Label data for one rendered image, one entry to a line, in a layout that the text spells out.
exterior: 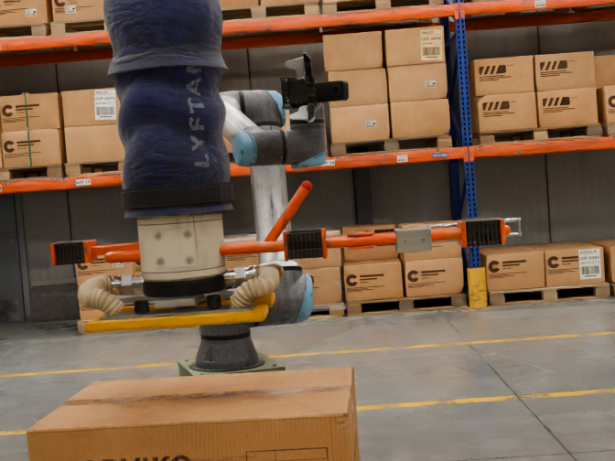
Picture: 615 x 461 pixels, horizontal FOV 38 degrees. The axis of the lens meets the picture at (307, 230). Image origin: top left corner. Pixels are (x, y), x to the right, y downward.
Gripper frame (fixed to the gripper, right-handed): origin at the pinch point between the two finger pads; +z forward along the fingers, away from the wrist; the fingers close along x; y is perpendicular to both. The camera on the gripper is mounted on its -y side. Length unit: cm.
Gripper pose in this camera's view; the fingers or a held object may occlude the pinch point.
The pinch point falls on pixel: (309, 86)
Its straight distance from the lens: 202.6
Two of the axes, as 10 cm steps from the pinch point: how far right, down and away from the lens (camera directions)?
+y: -10.0, 0.7, 0.4
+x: -0.7, -10.0, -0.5
